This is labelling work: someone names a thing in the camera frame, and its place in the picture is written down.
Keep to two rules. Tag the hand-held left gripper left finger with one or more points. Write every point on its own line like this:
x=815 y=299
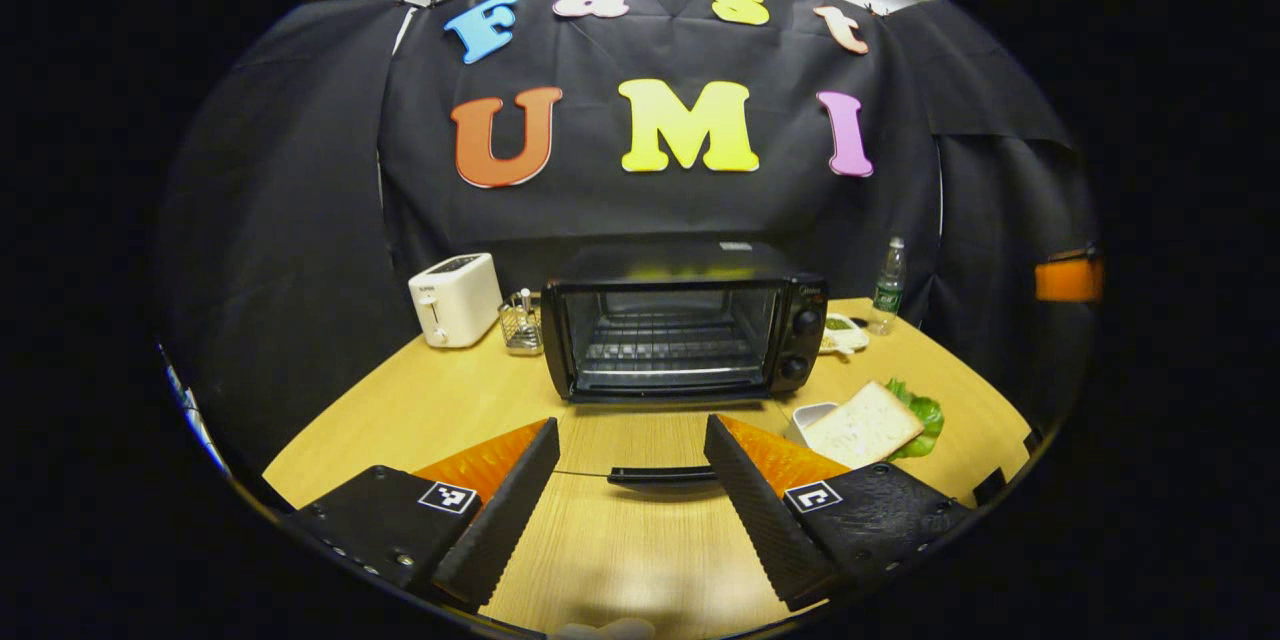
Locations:
x=505 y=520

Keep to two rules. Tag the green lettuce leaf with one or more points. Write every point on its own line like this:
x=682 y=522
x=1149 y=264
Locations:
x=928 y=415

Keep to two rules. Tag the white rectangular tray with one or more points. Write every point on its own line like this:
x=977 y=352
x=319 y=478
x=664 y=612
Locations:
x=805 y=417

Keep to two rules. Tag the white toaster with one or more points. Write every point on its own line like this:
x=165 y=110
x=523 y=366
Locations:
x=455 y=300

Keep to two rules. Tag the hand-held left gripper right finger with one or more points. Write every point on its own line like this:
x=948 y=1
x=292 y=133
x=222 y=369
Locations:
x=755 y=510

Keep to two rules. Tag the clear plastic water bottle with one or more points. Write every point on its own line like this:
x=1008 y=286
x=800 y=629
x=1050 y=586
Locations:
x=888 y=290

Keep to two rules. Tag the black backdrop cloth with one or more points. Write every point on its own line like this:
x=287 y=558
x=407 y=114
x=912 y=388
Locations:
x=650 y=210

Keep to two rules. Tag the white bread slice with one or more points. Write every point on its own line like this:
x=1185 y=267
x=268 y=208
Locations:
x=860 y=425

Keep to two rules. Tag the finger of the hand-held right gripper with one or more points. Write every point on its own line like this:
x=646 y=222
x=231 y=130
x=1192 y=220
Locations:
x=1068 y=278

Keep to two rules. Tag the white divided spice dish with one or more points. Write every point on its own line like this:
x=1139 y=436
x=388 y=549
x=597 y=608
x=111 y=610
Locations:
x=845 y=335

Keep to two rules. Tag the black electric oven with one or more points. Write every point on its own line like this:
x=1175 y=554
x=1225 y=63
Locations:
x=680 y=265

